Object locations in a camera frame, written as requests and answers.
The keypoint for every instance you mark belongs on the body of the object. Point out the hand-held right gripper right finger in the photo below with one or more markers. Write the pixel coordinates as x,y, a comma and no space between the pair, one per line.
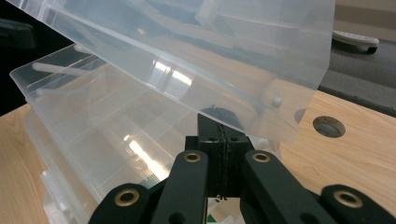
233,168

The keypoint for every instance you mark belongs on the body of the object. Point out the white chair base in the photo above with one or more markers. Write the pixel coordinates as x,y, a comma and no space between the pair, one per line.
355,39

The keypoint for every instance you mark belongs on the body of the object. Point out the clear plastic storage box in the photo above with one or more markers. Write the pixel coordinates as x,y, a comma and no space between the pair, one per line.
124,109

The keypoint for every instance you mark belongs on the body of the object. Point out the green and white carton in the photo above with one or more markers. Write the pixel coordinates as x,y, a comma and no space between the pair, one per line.
212,219

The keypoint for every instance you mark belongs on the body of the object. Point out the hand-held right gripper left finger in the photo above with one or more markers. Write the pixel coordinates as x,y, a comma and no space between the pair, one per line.
214,168

